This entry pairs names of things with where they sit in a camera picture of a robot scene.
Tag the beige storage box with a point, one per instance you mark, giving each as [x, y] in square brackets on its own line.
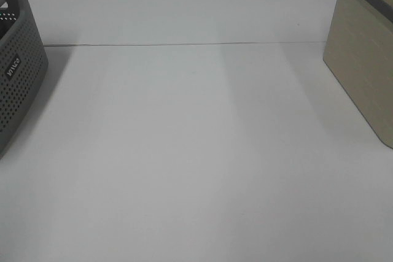
[358, 52]

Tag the grey perforated plastic basket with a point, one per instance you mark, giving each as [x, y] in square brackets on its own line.
[24, 64]

